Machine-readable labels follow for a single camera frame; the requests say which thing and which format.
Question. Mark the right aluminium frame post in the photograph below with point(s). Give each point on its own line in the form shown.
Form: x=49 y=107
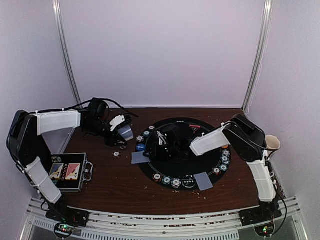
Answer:
x=257 y=63

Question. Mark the blue card deck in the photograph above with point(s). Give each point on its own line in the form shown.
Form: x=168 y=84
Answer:
x=126 y=132

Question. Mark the yellow blue card box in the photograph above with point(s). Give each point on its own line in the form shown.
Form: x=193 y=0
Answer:
x=56 y=171

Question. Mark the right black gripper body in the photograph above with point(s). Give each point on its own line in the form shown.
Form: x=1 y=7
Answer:
x=164 y=153

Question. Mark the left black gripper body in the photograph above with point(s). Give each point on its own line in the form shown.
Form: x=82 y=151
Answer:
x=110 y=140

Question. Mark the blue white chips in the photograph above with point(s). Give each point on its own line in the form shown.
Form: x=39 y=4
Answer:
x=139 y=138
x=225 y=155
x=176 y=183

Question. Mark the white green paper cup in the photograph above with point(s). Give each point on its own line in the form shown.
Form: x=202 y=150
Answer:
x=272 y=142

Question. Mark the aluminium frame post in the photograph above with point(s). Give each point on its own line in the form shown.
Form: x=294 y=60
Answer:
x=64 y=47
x=257 y=63

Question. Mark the red black chip stack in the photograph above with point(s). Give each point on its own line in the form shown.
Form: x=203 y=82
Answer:
x=116 y=154

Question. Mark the chips in case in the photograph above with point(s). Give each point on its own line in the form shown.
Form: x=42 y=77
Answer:
x=56 y=159

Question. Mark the round black poker mat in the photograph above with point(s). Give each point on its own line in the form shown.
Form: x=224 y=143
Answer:
x=206 y=146

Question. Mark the aluminium poker case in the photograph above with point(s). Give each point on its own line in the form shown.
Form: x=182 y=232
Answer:
x=85 y=173

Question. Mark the red black all-in triangle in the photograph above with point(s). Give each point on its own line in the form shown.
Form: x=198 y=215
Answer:
x=195 y=128

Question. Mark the aluminium front rail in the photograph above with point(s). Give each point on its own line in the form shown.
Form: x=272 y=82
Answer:
x=225 y=225

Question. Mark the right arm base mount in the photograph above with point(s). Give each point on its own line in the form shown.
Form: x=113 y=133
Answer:
x=257 y=215

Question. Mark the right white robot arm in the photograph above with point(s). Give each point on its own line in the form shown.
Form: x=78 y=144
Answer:
x=248 y=141

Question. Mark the red card box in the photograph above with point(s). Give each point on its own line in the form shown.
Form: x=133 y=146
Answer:
x=72 y=173

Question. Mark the green white chips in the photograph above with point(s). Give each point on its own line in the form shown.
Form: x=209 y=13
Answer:
x=166 y=180
x=146 y=133
x=223 y=167

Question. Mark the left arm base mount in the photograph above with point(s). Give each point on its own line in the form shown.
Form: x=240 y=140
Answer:
x=72 y=216

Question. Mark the left aluminium frame post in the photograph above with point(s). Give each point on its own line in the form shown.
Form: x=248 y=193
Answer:
x=64 y=47

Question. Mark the blue small blind button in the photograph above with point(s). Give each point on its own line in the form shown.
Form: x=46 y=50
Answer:
x=140 y=147

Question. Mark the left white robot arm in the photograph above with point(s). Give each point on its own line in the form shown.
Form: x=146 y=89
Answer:
x=30 y=152

